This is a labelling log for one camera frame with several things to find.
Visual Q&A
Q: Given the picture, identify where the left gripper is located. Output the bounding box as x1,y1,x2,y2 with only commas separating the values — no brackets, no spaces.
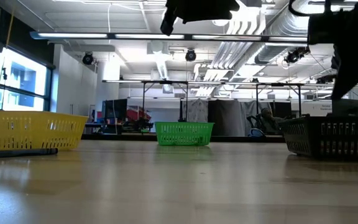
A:
160,0,241,36

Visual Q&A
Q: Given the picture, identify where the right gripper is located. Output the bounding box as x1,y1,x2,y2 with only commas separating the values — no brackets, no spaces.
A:
308,0,358,101

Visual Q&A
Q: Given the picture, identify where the blue crayon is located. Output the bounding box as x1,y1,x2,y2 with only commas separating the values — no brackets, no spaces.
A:
0,147,58,159

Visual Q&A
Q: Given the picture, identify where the black track spotlight cluster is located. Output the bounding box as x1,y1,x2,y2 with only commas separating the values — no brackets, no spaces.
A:
316,74,335,85
283,45,311,65

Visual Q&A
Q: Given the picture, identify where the black monitor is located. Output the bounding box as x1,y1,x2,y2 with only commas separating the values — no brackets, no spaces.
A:
103,98,129,126
331,98,358,118

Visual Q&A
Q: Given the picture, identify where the white cabinet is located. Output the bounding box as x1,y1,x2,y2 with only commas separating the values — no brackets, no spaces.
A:
290,100,333,118

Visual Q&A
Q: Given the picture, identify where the black plastic basket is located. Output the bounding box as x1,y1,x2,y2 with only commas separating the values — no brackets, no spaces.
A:
280,114,358,161

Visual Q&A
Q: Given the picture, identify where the overhead bar with light strips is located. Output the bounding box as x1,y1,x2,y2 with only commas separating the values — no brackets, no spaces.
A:
29,30,310,44

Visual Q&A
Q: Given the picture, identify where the person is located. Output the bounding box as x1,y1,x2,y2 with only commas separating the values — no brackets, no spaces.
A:
259,108,287,134

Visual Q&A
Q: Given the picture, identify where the light grey curtain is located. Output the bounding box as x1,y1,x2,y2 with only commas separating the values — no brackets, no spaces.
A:
180,98,209,123

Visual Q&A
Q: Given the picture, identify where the dark grey curtain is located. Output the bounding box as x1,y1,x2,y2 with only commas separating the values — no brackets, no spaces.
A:
208,98,245,137

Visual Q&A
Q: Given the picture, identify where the blue and white object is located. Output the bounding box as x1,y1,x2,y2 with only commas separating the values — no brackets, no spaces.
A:
248,128,266,138

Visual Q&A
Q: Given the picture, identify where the green plastic basket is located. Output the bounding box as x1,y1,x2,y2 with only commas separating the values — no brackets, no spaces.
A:
154,121,215,146

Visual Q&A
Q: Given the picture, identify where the red object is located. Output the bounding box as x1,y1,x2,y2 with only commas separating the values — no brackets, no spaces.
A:
126,105,152,122

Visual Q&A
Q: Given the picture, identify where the large window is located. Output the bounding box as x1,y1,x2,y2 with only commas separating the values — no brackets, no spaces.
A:
0,46,55,112

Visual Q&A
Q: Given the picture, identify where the yellow plastic basket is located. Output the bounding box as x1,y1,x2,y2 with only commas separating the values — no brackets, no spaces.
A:
0,110,89,152

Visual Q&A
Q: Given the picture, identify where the black metal frame stand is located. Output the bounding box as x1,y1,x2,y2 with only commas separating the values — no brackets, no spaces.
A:
103,79,225,123
255,82,304,119

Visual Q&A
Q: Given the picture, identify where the black table frame rail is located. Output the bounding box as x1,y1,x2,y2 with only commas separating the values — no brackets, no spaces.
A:
81,133,287,143

